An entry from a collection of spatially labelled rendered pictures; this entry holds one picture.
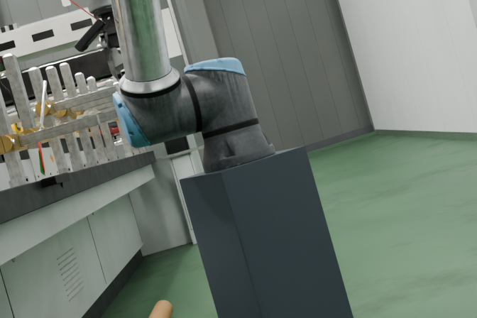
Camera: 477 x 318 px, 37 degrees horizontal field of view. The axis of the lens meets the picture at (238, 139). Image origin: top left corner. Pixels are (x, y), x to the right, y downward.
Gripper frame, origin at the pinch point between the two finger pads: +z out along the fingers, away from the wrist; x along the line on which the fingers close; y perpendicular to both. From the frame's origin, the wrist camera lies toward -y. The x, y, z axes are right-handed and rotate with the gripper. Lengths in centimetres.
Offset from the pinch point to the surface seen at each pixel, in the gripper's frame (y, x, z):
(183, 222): -30, 283, 78
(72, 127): -15.8, -5.5, 11.4
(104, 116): -10.5, 19.6, 9.1
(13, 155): -33.5, -9.9, 15.0
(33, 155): -32.2, 3.7, 16.0
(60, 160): -34, 40, 19
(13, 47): -116, 298, -77
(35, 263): -55, 45, 53
